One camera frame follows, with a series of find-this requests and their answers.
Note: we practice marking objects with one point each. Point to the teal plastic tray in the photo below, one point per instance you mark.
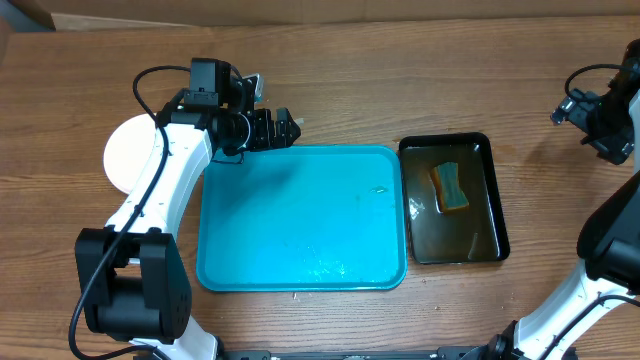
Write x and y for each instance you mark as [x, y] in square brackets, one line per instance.
[305, 218]

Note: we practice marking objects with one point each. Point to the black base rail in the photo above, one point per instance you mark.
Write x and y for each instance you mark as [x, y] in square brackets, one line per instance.
[442, 353]

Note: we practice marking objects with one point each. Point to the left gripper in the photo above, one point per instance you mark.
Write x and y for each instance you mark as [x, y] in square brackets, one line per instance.
[266, 137]

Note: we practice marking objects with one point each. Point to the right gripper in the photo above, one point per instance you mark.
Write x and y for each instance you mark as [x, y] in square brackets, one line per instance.
[580, 112]

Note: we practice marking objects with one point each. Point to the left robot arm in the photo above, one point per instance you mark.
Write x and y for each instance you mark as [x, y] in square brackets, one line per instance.
[134, 287]

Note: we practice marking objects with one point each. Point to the green yellow sponge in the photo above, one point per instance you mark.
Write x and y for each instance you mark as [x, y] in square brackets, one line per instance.
[449, 195]

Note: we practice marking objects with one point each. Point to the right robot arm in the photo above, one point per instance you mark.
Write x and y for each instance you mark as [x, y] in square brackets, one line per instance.
[607, 272]

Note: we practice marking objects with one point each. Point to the white plate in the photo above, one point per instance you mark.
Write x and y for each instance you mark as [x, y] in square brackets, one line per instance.
[127, 151]

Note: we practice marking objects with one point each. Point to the black water basin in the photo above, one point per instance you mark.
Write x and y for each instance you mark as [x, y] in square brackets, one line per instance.
[477, 234]

